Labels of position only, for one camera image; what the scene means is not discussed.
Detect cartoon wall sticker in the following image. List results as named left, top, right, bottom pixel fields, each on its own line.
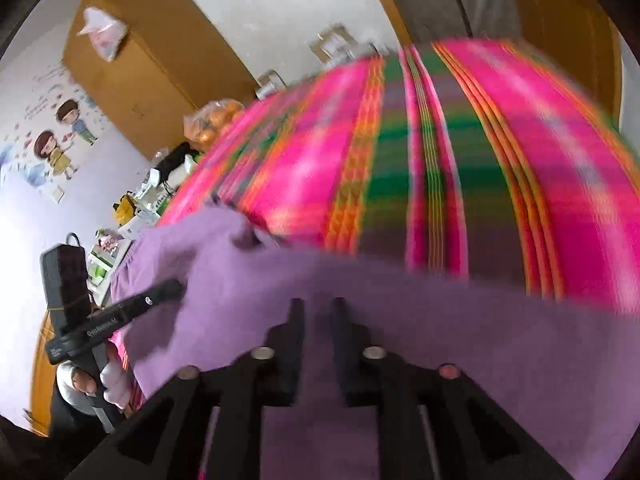
left=0, top=57, right=108, bottom=206

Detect person's dark clothing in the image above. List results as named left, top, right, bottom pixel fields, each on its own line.
left=0, top=410, right=121, bottom=480

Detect bag of oranges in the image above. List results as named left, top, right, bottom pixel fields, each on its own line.
left=182, top=99, right=246, bottom=153

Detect person's left hand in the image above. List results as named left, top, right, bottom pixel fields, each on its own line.
left=71, top=359, right=134, bottom=409

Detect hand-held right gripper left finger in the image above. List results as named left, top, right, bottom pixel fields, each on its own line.
left=65, top=298, right=306, bottom=480

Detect black cloth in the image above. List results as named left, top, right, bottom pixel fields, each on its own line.
left=152, top=142, right=193, bottom=181

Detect white pink plastic bag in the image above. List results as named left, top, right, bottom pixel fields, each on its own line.
left=76, top=6, right=128, bottom=63

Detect purple fleece pants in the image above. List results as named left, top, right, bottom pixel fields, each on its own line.
left=109, top=207, right=640, bottom=480

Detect brown cardboard box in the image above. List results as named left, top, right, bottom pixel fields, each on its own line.
left=307, top=24, right=361, bottom=63

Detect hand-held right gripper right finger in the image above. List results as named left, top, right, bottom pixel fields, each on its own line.
left=331, top=298, right=576, bottom=480

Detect wooden door frame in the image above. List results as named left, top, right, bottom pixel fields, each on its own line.
left=357, top=0, right=416, bottom=48

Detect wooden door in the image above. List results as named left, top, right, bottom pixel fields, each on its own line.
left=502, top=0, right=623, bottom=121

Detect clutter of small packets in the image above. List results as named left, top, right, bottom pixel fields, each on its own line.
left=87, top=227, right=133, bottom=291

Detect wooden headboard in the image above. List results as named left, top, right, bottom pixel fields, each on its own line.
left=30, top=305, right=58, bottom=436

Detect white box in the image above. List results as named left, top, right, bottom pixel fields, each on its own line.
left=256, top=69, right=286, bottom=98

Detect yellow bag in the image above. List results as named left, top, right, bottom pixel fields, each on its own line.
left=114, top=195, right=138, bottom=223

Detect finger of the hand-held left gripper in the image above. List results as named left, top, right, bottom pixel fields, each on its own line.
left=116, top=278, right=187, bottom=326

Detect wooden wardrobe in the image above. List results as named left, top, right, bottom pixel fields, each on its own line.
left=62, top=0, right=258, bottom=161

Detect pink plaid blanket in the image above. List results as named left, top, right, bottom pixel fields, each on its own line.
left=107, top=37, right=636, bottom=411

